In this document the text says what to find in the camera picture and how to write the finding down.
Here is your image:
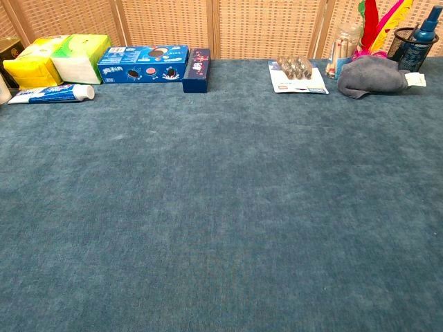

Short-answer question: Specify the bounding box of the woven rattan folding screen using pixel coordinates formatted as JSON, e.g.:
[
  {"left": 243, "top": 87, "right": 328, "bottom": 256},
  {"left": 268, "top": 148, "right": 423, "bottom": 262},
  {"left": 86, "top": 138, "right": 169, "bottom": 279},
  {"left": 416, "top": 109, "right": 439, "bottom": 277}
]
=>
[{"left": 0, "top": 0, "right": 443, "bottom": 60}]

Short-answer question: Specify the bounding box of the green tissue pack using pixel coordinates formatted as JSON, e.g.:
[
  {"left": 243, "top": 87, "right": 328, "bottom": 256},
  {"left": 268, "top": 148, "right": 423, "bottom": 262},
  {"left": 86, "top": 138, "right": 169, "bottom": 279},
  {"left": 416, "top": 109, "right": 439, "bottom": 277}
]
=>
[{"left": 50, "top": 33, "right": 112, "bottom": 85}]

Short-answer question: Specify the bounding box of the clear glass jar with sticks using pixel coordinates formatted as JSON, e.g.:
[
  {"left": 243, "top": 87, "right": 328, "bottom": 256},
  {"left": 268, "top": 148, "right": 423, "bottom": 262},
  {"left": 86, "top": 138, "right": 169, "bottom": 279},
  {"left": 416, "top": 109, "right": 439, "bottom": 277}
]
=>
[{"left": 325, "top": 22, "right": 364, "bottom": 80}]

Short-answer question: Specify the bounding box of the grey folded cloth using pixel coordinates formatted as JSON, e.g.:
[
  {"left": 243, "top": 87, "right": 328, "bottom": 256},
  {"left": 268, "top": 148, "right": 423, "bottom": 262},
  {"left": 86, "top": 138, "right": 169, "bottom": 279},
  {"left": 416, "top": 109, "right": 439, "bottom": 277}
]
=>
[{"left": 337, "top": 55, "right": 427, "bottom": 100}]

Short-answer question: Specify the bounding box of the battery blister pack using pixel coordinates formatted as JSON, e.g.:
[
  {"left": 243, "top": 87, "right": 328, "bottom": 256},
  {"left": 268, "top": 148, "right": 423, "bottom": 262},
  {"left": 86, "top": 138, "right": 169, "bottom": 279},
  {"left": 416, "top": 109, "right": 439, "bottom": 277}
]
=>
[{"left": 268, "top": 55, "right": 329, "bottom": 95}]

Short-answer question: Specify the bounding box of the dark gold-print box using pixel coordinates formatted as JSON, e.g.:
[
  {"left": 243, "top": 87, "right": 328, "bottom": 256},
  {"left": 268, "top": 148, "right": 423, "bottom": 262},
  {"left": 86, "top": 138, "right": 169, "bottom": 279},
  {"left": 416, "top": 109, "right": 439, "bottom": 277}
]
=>
[{"left": 0, "top": 36, "right": 26, "bottom": 90}]

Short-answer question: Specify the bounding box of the blue spray bottle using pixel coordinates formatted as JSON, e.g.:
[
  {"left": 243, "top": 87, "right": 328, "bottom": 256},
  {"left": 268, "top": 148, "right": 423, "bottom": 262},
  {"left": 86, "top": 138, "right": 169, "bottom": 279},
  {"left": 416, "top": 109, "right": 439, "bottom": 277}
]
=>
[{"left": 413, "top": 5, "right": 443, "bottom": 44}]

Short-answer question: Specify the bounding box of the blue white toothpaste tube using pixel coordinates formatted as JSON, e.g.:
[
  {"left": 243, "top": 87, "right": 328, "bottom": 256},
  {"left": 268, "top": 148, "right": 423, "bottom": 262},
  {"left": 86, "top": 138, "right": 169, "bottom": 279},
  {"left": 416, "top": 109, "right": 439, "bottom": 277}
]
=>
[{"left": 7, "top": 84, "right": 96, "bottom": 105}]

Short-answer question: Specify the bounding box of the colourful feather shuttlecock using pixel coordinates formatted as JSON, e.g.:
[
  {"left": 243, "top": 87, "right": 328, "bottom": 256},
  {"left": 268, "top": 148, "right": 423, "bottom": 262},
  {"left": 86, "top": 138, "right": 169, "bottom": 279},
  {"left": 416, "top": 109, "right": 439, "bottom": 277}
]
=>
[{"left": 352, "top": 0, "right": 415, "bottom": 63}]

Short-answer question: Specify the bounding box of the blue Oreo cookie box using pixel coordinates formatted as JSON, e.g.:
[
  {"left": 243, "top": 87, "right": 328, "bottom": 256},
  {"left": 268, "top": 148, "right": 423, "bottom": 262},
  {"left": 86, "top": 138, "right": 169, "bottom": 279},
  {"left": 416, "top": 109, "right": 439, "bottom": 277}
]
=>
[{"left": 97, "top": 45, "right": 190, "bottom": 84}]

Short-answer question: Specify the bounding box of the blue table cloth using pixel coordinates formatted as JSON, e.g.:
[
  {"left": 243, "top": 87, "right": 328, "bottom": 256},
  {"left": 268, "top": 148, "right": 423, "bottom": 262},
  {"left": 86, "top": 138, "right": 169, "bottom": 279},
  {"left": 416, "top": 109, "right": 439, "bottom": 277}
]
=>
[{"left": 0, "top": 57, "right": 443, "bottom": 332}]

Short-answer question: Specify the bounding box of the yellow tissue pack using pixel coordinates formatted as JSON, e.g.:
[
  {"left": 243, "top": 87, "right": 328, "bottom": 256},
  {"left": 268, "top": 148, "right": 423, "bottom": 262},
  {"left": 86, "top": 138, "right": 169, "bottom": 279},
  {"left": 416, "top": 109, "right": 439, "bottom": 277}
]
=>
[{"left": 2, "top": 36, "right": 70, "bottom": 91}]

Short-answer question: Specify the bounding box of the black mesh pen holder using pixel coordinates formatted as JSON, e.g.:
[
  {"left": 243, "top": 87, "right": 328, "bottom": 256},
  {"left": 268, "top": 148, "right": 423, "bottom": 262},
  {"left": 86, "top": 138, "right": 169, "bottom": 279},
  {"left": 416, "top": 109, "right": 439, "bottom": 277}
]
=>
[{"left": 386, "top": 27, "right": 440, "bottom": 73}]

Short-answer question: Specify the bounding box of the dark blue slim box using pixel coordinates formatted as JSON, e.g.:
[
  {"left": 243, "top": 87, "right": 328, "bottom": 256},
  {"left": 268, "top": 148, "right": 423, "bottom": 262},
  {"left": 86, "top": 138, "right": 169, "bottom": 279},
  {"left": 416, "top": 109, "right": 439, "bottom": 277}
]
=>
[{"left": 181, "top": 48, "right": 212, "bottom": 94}]

